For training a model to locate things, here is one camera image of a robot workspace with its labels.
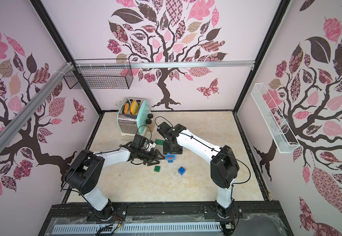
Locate white wire shelf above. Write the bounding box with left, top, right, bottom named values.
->
left=251, top=83, right=301, bottom=153

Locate mint green toaster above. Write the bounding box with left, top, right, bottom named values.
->
left=117, top=97, right=151, bottom=136

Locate white cable duct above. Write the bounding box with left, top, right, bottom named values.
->
left=50, top=222, right=222, bottom=236

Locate dark green square lego brick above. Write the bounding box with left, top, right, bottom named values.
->
left=154, top=166, right=161, bottom=173

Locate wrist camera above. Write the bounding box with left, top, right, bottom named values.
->
left=131, top=134, right=156, bottom=151
left=157, top=122, right=174, bottom=140

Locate dark green long lego brick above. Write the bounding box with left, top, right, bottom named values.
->
left=154, top=139, right=164, bottom=146

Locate aluminium rail left wall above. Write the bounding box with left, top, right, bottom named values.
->
left=0, top=62, right=72, bottom=153

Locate black wire basket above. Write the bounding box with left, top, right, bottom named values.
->
left=63, top=59, right=134, bottom=89

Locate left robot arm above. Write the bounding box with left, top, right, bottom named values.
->
left=62, top=142, right=165, bottom=221

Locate aluminium rail back wall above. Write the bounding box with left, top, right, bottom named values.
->
left=76, top=61, right=255, bottom=68

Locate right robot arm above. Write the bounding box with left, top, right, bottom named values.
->
left=157, top=124, right=240, bottom=219

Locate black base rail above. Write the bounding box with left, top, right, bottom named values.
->
left=47, top=201, right=285, bottom=221

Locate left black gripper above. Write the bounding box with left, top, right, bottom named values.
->
left=137, top=148, right=165, bottom=166

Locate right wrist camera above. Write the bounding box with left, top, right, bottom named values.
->
left=157, top=122, right=174, bottom=140

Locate aluminium rail wall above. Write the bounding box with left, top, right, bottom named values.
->
left=0, top=62, right=72, bottom=153
left=76, top=61, right=255, bottom=68

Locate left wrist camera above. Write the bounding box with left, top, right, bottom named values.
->
left=131, top=134, right=156, bottom=151

